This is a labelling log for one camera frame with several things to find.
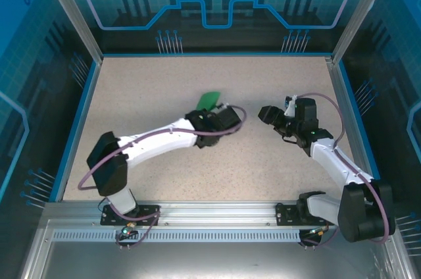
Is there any aluminium frame post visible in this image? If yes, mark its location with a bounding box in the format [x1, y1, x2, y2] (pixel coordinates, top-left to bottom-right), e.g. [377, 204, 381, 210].
[331, 0, 398, 64]
[36, 0, 105, 63]

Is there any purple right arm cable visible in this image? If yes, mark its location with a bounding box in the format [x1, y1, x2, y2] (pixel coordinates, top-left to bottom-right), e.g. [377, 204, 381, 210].
[297, 93, 397, 249]

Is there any cable connector with green light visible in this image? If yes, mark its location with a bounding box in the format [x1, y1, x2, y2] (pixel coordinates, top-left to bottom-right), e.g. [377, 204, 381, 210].
[308, 226, 330, 237]
[120, 222, 138, 238]

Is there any slotted aluminium cable strip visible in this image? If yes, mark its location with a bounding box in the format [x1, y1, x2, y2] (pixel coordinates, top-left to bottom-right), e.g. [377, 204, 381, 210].
[52, 230, 341, 243]

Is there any aluminium mounting rail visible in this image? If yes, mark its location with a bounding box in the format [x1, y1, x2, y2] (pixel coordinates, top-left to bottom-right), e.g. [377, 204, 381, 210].
[42, 201, 394, 227]

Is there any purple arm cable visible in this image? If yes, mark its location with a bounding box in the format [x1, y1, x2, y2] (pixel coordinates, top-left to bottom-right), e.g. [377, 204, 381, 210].
[77, 104, 247, 249]
[297, 93, 397, 249]

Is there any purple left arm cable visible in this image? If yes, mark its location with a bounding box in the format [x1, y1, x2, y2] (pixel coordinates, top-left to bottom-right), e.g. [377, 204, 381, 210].
[77, 104, 247, 249]

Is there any aluminium side rail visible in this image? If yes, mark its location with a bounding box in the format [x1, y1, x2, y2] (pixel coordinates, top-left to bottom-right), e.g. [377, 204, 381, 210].
[324, 56, 379, 203]

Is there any green paper sheet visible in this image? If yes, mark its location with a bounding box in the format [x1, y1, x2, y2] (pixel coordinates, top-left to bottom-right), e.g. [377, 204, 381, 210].
[195, 90, 222, 113]

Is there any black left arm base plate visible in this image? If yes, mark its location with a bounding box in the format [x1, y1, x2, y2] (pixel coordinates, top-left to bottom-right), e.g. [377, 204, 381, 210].
[100, 203, 162, 227]

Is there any steel sheet panel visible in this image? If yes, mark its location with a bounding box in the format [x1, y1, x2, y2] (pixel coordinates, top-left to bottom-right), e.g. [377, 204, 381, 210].
[18, 219, 414, 279]

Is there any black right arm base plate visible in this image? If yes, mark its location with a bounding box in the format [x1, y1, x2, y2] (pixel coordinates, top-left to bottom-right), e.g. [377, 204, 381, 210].
[275, 202, 330, 227]

